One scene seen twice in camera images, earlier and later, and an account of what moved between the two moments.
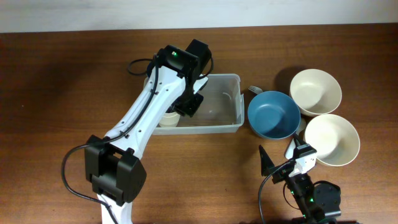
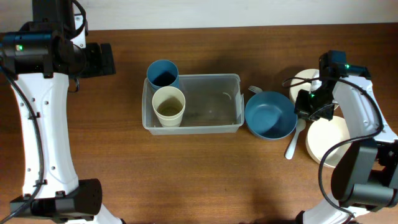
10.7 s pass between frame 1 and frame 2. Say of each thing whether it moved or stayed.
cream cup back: stayed
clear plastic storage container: stayed
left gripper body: moved
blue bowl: stayed
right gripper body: moved
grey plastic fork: stayed
